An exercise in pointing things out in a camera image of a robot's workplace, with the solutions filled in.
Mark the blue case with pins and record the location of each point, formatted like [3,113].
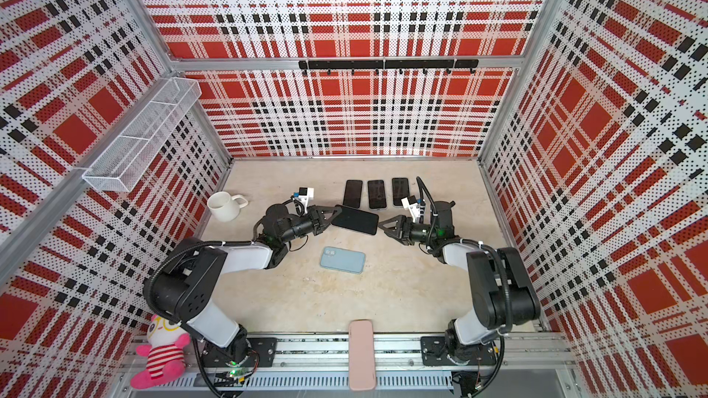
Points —
[343,260]

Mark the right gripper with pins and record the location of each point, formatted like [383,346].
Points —
[404,223]

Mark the pink phone case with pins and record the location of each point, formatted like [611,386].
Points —
[361,357]

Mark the pink plush toy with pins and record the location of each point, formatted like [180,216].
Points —
[164,352]

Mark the white wire basket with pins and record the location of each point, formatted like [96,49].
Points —
[123,163]

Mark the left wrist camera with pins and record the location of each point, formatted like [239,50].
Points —
[304,196]

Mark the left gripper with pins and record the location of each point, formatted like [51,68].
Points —
[318,219]

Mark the white ceramic mug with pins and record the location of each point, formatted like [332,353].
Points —
[225,207]

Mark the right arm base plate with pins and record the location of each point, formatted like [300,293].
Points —
[439,351]

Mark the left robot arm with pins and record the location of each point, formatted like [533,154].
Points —
[180,289]

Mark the black hook rail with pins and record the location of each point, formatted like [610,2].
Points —
[387,64]

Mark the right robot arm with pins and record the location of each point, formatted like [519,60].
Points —
[503,296]

